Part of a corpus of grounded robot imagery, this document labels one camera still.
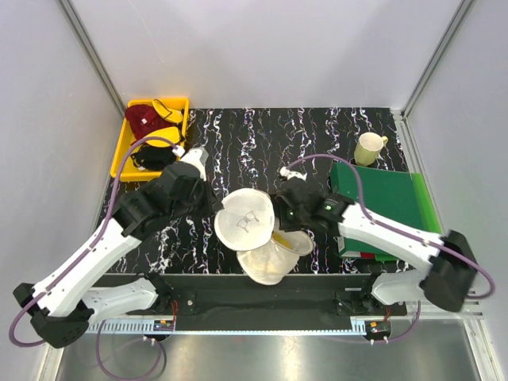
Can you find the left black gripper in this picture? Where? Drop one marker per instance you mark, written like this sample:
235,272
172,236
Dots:
213,204

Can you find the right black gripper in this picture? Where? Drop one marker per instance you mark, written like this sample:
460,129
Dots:
283,224

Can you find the mustard yellow bra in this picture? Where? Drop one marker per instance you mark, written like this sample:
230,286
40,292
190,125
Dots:
281,240

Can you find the white mesh laundry bag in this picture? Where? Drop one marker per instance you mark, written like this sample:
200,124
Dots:
245,225

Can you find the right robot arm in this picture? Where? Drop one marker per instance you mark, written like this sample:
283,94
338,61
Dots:
443,267

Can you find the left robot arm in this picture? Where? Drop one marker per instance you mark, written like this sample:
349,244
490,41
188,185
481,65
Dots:
62,306

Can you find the black bra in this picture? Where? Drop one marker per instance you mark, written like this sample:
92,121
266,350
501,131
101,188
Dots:
152,158

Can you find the bright yellow bra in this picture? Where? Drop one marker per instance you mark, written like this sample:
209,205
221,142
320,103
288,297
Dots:
176,119

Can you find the dark red bra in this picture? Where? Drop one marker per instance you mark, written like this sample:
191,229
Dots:
143,119

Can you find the yellow plastic bin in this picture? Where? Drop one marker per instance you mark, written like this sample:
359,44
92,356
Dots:
122,165

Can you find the pale green mug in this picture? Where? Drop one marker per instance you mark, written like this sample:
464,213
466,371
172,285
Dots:
368,148

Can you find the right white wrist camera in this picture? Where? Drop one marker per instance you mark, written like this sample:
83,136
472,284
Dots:
290,176

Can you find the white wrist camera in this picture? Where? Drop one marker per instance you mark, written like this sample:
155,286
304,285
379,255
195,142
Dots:
197,157
290,176

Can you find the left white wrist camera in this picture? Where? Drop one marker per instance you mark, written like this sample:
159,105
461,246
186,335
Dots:
197,157

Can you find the green ring binder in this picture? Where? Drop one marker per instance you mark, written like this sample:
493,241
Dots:
400,196

